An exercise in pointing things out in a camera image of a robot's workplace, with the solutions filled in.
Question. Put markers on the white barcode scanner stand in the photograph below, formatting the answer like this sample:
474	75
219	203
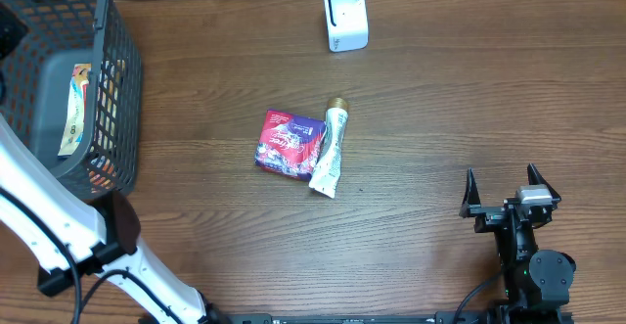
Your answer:
347	24

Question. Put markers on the red purple pad pack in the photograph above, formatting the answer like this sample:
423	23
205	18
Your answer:
290	144

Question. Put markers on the small orange snack packet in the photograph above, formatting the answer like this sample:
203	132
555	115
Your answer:
111	78

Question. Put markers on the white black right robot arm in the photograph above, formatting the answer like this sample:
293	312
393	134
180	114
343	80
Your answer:
536	281

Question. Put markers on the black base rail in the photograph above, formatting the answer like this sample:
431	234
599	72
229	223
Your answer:
441	317

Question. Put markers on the white conditioner tube gold cap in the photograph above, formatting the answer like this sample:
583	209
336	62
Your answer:
327	170

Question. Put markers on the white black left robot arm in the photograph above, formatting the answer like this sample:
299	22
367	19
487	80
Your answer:
71	237

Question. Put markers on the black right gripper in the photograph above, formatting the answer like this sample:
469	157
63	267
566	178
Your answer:
488	215

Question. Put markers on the orange blue snack bag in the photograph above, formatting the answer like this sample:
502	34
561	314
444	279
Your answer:
76	102

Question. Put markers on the grey plastic mesh basket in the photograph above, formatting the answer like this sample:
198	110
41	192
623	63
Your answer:
41	42

